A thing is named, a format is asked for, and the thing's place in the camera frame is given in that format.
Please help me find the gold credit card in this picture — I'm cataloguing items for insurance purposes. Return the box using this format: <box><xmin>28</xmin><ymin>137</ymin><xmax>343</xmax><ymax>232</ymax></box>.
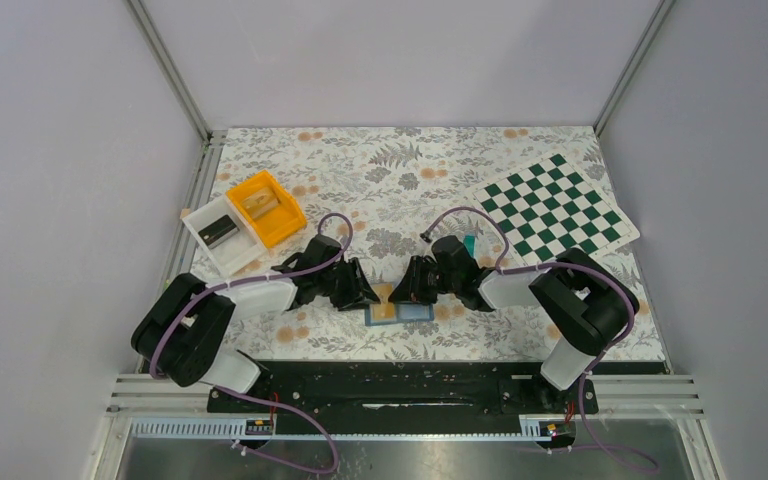
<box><xmin>371</xmin><ymin>283</ymin><xmax>396</xmax><ymax>323</ymax></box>

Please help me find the blue card holder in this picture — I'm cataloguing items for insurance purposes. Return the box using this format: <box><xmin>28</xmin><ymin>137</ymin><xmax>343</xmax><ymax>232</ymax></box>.
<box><xmin>364</xmin><ymin>303</ymin><xmax>434</xmax><ymax>327</ymax></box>

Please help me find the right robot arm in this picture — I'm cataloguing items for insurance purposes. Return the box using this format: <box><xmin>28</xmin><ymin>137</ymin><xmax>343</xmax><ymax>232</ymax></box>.
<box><xmin>388</xmin><ymin>236</ymin><xmax>640</xmax><ymax>391</ymax></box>

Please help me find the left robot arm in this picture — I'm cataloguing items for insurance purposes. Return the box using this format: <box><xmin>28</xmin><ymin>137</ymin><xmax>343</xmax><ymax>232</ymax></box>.
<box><xmin>131</xmin><ymin>234</ymin><xmax>379</xmax><ymax>393</ymax></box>

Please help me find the orange plastic bin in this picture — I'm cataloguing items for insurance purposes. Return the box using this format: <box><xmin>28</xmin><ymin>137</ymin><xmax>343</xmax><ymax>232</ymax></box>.
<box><xmin>226</xmin><ymin>170</ymin><xmax>307</xmax><ymax>248</ymax></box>

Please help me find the floral table mat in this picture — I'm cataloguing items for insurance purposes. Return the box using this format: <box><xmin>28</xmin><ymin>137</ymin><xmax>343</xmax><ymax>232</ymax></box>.
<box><xmin>185</xmin><ymin>125</ymin><xmax>668</xmax><ymax>364</ymax></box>

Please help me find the item in orange bin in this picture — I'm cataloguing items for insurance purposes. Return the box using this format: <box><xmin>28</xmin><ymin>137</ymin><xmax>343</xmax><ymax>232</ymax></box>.
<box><xmin>242</xmin><ymin>187</ymin><xmax>279</xmax><ymax>219</ymax></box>

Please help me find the green white chessboard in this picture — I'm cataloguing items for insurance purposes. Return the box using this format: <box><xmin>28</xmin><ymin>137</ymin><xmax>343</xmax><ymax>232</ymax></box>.
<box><xmin>468</xmin><ymin>154</ymin><xmax>640</xmax><ymax>264</ymax></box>

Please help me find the black item in white bin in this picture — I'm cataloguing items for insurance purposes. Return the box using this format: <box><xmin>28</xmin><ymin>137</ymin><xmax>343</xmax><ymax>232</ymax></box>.
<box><xmin>198</xmin><ymin>215</ymin><xmax>239</xmax><ymax>248</ymax></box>

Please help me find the white plastic bin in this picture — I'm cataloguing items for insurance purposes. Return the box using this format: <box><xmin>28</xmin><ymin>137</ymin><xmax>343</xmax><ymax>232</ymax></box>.
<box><xmin>182</xmin><ymin>195</ymin><xmax>267</xmax><ymax>276</ymax></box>

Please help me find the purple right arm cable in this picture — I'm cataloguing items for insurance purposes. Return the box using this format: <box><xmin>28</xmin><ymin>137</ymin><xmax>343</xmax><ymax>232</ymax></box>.
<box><xmin>420</xmin><ymin>206</ymin><xmax>660</xmax><ymax>473</ymax></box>

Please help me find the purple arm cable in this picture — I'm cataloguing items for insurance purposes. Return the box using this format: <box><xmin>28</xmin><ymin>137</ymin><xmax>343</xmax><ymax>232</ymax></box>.
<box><xmin>148</xmin><ymin>213</ymin><xmax>354</xmax><ymax>380</ymax></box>
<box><xmin>420</xmin><ymin>206</ymin><xmax>660</xmax><ymax>473</ymax></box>

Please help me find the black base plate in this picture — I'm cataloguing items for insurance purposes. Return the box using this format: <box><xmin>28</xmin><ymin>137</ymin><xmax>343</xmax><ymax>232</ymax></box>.
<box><xmin>206</xmin><ymin>359</ymin><xmax>667</xmax><ymax>435</ymax></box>

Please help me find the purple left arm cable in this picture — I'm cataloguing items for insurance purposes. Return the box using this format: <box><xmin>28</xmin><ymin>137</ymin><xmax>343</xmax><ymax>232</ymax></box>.
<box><xmin>148</xmin><ymin>213</ymin><xmax>354</xmax><ymax>380</ymax></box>

